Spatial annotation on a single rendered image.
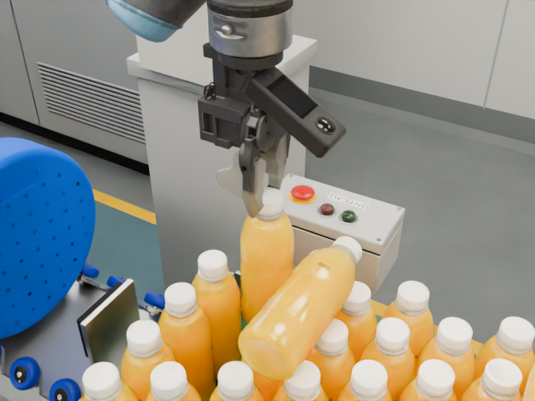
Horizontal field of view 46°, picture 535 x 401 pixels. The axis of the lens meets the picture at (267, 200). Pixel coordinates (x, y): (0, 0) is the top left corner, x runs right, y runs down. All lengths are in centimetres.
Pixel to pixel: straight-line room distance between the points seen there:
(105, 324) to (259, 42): 45
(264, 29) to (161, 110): 86
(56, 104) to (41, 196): 230
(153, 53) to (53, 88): 183
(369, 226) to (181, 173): 72
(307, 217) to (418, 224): 187
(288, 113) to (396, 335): 29
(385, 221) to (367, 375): 30
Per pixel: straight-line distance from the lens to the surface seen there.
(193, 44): 130
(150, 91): 149
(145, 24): 78
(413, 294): 82
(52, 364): 101
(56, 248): 100
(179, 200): 160
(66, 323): 106
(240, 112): 70
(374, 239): 91
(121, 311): 93
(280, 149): 77
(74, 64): 301
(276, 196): 79
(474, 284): 255
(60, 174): 96
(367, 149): 326
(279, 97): 68
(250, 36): 65
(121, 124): 296
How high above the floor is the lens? 167
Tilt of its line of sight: 36 degrees down
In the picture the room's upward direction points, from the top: straight up
